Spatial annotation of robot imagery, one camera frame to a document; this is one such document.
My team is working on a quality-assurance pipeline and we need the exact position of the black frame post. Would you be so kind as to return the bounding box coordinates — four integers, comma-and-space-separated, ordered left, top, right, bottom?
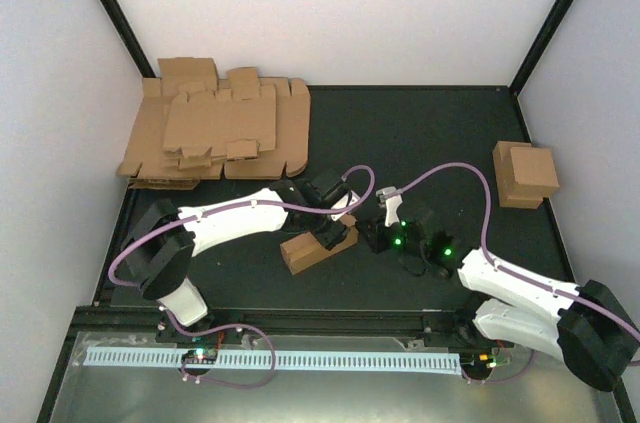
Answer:
99, 0, 156, 78
509, 0, 575, 96

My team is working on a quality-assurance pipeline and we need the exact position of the right black frame post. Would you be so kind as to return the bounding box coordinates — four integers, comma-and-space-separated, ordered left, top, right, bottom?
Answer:
509, 0, 575, 96

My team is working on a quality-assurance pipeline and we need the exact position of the cardboard box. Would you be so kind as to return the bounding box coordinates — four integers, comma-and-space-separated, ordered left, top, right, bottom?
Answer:
280, 215, 359, 275
492, 141, 543, 210
507, 147, 560, 198

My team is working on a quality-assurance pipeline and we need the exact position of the left black frame post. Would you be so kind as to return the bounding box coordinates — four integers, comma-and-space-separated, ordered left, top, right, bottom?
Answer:
99, 0, 156, 78

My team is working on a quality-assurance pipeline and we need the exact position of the controller circuit board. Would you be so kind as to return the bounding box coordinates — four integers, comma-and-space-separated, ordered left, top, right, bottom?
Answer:
460, 351, 506, 371
182, 347, 218, 365

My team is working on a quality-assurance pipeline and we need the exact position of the left controller circuit board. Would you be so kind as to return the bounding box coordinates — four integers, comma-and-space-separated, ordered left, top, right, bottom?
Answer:
182, 347, 218, 365

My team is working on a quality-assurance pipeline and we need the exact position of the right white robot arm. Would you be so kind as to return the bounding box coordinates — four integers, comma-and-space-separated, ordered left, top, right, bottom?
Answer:
356, 216, 639, 392

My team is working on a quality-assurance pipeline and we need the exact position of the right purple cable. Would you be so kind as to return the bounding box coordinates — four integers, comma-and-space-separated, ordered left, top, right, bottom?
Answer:
378, 162, 640, 385

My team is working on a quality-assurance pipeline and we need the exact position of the right controller circuit board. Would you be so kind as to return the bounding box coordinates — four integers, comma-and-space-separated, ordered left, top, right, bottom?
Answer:
460, 351, 506, 371

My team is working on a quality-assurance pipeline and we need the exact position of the stack of flat cardboard blanks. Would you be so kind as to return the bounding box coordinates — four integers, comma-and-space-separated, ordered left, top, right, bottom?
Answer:
117, 57, 311, 190

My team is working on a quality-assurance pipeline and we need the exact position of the light blue slotted cable duct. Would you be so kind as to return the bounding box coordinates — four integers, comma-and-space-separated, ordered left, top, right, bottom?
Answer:
82, 347, 462, 376

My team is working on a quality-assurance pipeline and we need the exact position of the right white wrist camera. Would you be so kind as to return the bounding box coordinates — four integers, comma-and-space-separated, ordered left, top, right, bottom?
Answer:
376, 186, 403, 227

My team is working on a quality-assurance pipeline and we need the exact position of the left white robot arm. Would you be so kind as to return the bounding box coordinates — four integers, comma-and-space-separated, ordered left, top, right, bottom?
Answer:
122, 172, 359, 342

